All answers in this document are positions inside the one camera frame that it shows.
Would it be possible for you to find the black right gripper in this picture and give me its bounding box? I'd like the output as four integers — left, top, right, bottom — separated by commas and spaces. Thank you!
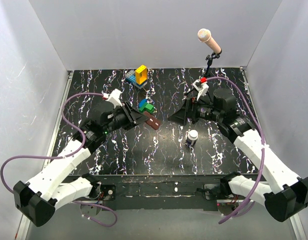
167, 94, 222, 126

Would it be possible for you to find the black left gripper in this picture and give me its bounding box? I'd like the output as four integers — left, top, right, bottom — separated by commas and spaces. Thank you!
104, 101, 149, 134

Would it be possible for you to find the white vitamin pill bottle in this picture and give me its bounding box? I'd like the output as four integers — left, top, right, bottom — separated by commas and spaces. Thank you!
186, 130, 199, 147

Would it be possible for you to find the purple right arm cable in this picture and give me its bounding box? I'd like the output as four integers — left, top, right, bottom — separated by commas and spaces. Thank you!
205, 76, 268, 225

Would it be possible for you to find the black microphone stand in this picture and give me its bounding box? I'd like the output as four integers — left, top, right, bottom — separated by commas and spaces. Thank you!
200, 51, 221, 101

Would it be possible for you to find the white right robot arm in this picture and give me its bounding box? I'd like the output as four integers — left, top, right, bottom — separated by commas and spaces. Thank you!
168, 88, 308, 222

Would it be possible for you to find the yellow blue toy brick stack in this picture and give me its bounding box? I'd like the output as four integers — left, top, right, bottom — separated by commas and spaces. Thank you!
125, 65, 148, 89

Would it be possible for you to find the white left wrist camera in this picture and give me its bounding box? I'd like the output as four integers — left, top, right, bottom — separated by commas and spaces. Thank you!
102, 88, 123, 108

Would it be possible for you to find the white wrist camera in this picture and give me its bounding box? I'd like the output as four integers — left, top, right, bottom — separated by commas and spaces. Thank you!
191, 77, 209, 101
102, 88, 123, 108

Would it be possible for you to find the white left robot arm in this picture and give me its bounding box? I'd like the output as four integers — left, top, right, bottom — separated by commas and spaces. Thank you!
13, 100, 149, 227

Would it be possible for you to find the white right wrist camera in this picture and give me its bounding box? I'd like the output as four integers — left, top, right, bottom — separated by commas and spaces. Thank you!
191, 77, 209, 101

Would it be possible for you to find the pink microphone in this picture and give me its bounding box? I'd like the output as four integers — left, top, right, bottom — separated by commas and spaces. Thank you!
197, 28, 222, 55

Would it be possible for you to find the red weekly pill organizer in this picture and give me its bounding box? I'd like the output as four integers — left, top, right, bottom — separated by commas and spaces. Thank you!
143, 111, 162, 130

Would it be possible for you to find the green blue toy brick cluster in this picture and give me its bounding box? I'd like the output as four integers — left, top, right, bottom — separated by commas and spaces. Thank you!
138, 99, 155, 114

